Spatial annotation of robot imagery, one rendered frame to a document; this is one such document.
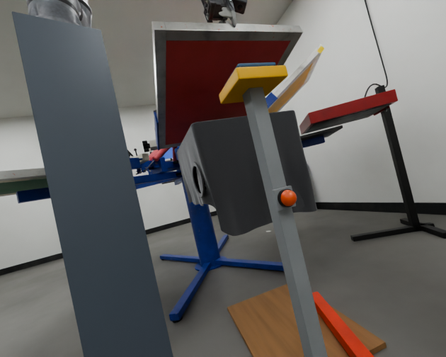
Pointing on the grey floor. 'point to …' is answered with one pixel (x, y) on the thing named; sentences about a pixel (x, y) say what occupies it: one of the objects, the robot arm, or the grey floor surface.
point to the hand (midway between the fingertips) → (233, 30)
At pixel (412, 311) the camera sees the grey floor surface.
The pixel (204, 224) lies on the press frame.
